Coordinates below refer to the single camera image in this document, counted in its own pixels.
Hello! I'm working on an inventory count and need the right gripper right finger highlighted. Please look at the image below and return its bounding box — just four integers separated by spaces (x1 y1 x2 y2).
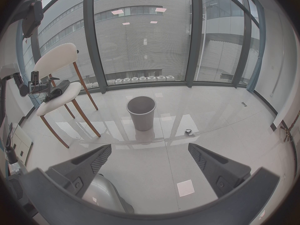
188 143 252 199

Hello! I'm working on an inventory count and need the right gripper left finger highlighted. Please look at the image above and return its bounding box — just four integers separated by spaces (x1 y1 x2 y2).
46 144 112 197

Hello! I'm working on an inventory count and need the black plastic bag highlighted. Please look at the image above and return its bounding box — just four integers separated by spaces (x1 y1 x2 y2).
43 80 71 103

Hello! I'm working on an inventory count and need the grey trash bin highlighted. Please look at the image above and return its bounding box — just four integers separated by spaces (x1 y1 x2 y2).
126 96 157 131

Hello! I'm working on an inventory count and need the white wooden chair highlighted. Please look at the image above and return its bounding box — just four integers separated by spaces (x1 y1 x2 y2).
33 43 101 149

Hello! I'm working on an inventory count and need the white low cabinet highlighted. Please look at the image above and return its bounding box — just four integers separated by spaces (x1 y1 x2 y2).
12 123 33 166

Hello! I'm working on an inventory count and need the window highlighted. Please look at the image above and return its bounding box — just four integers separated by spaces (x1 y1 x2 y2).
14 0 266 95

